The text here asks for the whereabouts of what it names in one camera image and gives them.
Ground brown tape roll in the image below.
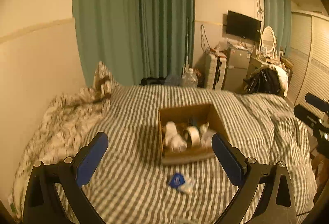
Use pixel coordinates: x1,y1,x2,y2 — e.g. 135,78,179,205
183,126,200,148

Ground white black plush toy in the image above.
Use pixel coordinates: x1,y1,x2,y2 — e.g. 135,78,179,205
163,121,187,153

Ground dark clothes on chair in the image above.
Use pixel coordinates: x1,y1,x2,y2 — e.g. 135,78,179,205
244,64,288,97

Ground white louvred wardrobe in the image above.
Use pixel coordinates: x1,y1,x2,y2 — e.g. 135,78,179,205
287,11,329,118

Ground floral patterned duvet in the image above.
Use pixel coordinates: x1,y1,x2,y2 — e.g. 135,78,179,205
12,82,111,219

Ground white oval vanity mirror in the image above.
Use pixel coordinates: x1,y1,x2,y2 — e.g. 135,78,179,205
259,26,277,54

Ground grey checked bed cover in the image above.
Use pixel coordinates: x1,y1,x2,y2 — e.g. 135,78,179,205
82,85,316,223

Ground grey mini fridge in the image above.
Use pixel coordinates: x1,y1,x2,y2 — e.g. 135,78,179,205
223,47,250,92

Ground clear plastic lid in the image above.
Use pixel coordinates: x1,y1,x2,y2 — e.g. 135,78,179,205
199,122,216,148

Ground small blue packet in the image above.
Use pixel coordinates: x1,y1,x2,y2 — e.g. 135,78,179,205
168,173,185,189

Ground green curtain right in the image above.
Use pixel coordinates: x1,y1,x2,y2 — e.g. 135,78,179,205
264,0,292,56

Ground green curtain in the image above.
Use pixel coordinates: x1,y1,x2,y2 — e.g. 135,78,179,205
264,0,292,56
73,0,195,85

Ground white suitcase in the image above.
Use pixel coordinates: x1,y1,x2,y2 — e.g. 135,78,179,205
204,52,226,91

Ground brown cardboard box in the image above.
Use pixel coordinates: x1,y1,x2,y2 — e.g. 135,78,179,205
158,104,228,166

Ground large clear water bottle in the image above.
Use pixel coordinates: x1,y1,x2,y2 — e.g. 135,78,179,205
181,68,198,88

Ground checked pillow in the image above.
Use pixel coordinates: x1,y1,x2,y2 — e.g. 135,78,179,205
93,61,120,100

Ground green curtain left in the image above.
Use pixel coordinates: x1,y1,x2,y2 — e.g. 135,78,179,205
73,0,195,85

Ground black wall television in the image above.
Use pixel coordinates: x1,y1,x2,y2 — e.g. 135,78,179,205
226,10,262,42

